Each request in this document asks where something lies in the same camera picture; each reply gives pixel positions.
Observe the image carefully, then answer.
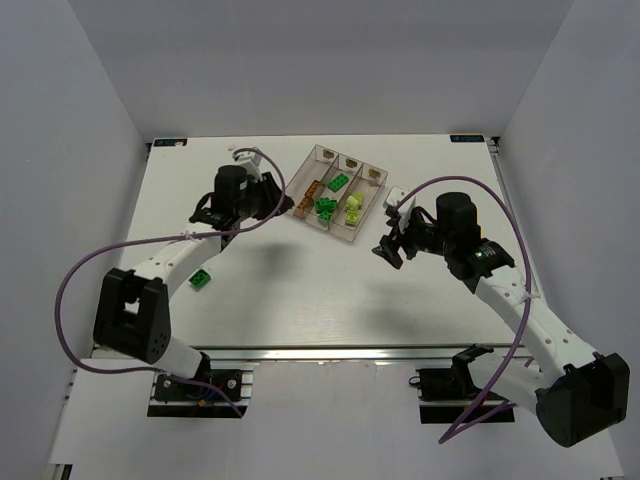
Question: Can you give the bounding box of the orange lego brick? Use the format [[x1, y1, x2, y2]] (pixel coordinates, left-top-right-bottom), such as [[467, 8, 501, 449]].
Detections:
[[293, 197, 314, 220]]

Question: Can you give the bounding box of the small lime lego brick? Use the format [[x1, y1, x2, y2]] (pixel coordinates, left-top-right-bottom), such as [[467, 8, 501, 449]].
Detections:
[[344, 211, 359, 226]]

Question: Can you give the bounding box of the green two-by-three lego brick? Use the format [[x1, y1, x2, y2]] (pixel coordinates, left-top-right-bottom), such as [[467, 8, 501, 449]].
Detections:
[[315, 198, 329, 214]]

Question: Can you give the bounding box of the lime sloped lego brick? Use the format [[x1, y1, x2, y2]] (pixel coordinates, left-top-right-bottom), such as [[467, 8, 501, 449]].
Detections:
[[345, 192, 364, 211]]

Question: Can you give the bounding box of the small green lego cube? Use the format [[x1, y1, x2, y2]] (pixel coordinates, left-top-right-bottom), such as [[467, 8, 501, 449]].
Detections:
[[318, 211, 332, 224]]

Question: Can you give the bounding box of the green lego plate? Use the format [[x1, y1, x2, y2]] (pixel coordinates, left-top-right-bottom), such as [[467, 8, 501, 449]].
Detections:
[[327, 173, 350, 192]]

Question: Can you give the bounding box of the green curved lego brick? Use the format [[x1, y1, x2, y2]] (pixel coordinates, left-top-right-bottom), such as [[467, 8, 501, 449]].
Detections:
[[188, 269, 211, 290]]

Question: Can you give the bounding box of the brown lego plate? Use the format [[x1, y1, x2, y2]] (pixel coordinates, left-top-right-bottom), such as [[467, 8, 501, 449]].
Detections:
[[304, 180, 321, 198]]

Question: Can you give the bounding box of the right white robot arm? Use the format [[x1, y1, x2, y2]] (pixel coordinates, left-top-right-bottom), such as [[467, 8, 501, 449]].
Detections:
[[373, 187, 630, 447]]

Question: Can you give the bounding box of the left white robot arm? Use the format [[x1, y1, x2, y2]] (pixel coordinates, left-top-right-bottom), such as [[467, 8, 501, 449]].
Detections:
[[93, 163, 293, 382]]

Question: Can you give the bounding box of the clear left bin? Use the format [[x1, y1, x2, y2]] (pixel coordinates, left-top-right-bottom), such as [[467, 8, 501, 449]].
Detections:
[[286, 145, 339, 221]]

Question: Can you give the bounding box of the clear right bin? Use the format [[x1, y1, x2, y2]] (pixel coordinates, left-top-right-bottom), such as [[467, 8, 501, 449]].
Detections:
[[328, 161, 388, 242]]

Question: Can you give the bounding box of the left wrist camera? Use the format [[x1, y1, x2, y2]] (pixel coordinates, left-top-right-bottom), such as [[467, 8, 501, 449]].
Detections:
[[232, 148, 263, 180]]

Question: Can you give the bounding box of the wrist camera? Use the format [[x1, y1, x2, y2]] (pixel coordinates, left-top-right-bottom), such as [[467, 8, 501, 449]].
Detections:
[[383, 186, 416, 225], [232, 148, 263, 180]]

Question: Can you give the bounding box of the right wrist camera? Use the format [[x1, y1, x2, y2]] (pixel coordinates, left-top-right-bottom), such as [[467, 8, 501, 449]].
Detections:
[[383, 186, 416, 225]]

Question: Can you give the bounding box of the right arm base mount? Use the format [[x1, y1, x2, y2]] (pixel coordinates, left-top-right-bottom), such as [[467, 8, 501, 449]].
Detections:
[[408, 344, 494, 425]]

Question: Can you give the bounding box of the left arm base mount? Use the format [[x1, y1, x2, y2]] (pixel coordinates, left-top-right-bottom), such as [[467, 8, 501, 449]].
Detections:
[[147, 363, 254, 419]]

